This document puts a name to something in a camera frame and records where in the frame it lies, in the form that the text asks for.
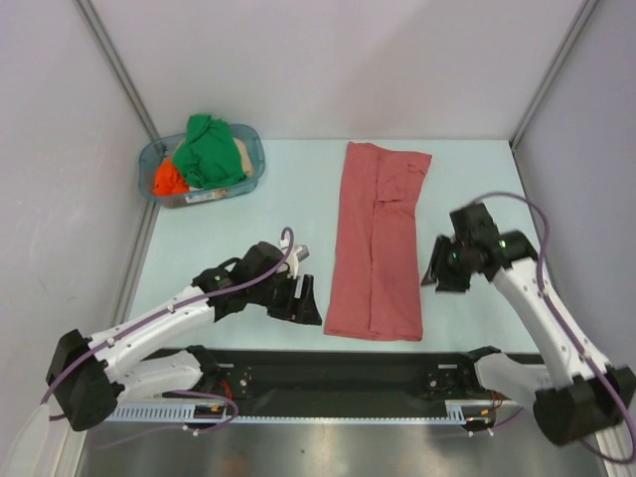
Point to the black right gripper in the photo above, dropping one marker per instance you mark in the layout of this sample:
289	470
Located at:
437	270

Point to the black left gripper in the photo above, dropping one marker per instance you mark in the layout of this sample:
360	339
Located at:
296	309

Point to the pink polo shirt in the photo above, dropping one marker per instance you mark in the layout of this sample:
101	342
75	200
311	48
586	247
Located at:
376	286

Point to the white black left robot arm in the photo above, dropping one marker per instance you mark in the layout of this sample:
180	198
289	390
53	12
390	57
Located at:
91	376

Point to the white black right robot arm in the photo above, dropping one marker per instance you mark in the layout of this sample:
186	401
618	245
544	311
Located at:
579	392

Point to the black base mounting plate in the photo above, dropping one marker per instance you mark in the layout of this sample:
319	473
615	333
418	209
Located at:
261	376

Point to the beige t shirt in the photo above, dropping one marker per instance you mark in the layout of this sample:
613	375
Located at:
245	160

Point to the green t shirt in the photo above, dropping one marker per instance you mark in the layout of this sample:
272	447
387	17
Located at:
208	158

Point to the orange t shirt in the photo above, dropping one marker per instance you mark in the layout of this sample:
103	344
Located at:
168	181

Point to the clear blue plastic bin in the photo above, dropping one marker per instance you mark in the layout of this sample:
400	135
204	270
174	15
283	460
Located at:
156	152

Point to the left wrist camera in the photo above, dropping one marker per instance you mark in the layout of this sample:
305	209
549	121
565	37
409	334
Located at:
292	263

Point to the white slotted cable duct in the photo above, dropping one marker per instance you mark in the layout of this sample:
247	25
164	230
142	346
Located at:
382	410

